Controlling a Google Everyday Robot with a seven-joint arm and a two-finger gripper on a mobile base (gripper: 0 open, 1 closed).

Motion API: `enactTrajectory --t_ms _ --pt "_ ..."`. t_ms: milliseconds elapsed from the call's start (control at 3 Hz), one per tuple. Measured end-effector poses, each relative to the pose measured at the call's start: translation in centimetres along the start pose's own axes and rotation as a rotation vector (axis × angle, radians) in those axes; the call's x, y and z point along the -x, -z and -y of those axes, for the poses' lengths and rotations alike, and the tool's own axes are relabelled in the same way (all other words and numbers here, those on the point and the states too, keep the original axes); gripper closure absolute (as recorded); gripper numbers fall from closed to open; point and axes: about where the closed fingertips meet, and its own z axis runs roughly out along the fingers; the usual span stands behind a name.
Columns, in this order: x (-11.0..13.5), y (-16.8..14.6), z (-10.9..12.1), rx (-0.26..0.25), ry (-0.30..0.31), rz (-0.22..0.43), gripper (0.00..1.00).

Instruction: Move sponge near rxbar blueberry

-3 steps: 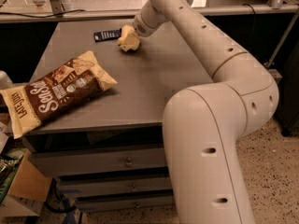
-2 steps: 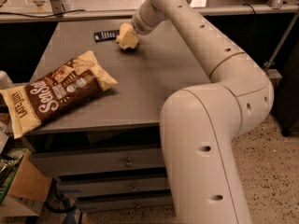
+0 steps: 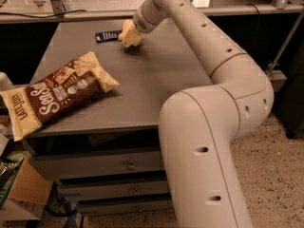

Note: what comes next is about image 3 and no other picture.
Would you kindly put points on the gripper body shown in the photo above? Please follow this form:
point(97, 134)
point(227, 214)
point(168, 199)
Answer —
point(142, 24)

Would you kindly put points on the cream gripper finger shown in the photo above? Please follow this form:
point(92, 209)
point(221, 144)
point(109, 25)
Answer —
point(131, 39)

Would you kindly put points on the yellow sponge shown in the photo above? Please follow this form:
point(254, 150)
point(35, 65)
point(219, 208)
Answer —
point(127, 25)

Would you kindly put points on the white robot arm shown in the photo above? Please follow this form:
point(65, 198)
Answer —
point(197, 125)

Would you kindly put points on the blue rxbar blueberry bar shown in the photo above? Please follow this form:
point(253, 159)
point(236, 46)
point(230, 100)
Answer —
point(106, 36)

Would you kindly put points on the grey drawer cabinet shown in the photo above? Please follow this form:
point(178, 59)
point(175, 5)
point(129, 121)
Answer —
point(105, 155)

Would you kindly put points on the brown sea salt chip bag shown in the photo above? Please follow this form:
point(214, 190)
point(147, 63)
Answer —
point(78, 82)

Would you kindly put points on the green snack bag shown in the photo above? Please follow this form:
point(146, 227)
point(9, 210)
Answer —
point(9, 168)

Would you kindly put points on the cardboard box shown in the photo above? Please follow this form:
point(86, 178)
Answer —
point(28, 195)

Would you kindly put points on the grey metal bracket beam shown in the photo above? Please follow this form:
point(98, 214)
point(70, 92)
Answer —
point(278, 79)

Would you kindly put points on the grey metal rail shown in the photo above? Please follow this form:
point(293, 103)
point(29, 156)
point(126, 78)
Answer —
point(85, 15)

